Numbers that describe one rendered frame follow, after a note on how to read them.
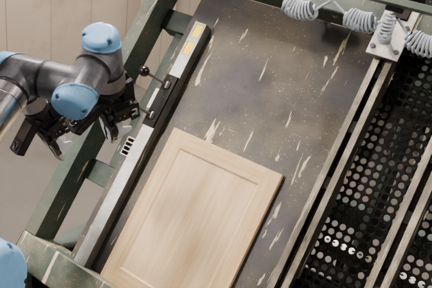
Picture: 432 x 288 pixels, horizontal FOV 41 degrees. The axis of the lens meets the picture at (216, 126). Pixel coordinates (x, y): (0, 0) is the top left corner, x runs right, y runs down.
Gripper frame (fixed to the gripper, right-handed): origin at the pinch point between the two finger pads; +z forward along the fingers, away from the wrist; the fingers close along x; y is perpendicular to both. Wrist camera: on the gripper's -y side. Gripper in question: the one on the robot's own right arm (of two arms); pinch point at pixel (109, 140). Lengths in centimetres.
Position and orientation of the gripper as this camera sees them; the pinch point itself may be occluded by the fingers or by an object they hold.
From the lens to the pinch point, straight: 142.0
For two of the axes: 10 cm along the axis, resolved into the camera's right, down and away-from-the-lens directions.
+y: 8.3, -4.2, 3.5
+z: -0.4, 5.9, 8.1
